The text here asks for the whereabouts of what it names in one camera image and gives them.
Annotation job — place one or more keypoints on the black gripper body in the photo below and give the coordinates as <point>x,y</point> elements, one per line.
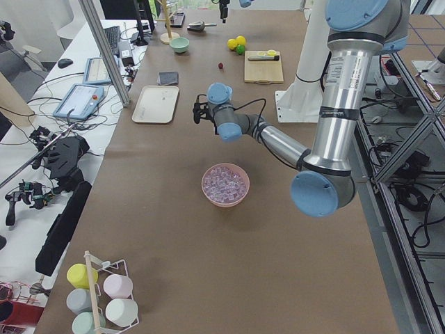
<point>224,6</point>

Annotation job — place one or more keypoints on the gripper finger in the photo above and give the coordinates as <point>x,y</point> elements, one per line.
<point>222,14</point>
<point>226,14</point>

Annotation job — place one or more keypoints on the steel ice scoop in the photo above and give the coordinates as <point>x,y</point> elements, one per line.
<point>199,26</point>

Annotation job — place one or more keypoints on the pink bowl of ice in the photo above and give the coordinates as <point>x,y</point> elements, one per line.
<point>225,185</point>

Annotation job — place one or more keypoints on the pink cup in rack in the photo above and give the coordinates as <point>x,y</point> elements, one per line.
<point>118,286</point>

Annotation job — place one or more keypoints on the yellow cup in rack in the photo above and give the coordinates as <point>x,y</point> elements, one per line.
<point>77,276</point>

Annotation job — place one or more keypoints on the white cup in rack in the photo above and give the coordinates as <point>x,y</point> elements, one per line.
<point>122,312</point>

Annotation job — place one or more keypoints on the grey cup in rack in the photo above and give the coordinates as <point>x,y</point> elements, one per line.
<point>79,301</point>

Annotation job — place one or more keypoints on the green cup in rack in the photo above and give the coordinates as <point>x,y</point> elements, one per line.
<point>83,323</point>

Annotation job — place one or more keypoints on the yellow lemon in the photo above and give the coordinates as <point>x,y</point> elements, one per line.
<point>232,44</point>
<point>241,40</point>

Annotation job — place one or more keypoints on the green lime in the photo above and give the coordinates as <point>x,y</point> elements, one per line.
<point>240,49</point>

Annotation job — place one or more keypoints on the mint green bowl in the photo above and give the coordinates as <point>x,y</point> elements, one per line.
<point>179,45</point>

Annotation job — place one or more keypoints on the wooden glass tree stand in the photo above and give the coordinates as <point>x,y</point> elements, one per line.
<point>170,35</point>

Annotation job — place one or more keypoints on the wooden cutting board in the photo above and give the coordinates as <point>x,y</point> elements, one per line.
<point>262,72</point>

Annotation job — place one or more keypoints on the grey folded cloth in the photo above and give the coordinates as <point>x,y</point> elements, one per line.
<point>168,78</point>

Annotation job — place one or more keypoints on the black keyboard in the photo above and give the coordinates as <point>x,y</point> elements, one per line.
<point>113,36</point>

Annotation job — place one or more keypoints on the cream rabbit tray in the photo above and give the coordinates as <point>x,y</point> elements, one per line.
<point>156,105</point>

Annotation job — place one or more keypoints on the blue teach pendant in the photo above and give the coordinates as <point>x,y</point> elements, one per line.
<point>95,72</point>
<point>80,102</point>

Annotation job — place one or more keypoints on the black computer mouse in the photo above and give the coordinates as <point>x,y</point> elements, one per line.
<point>64,62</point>

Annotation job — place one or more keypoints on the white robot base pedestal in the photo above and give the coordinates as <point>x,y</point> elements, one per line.
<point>301,101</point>

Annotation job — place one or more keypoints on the aluminium frame post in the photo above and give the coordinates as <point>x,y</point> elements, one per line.
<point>94,22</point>

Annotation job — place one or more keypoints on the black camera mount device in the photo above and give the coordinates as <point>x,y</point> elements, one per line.
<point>62,162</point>

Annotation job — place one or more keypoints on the white wire cup rack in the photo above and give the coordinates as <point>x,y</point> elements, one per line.
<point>98,270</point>

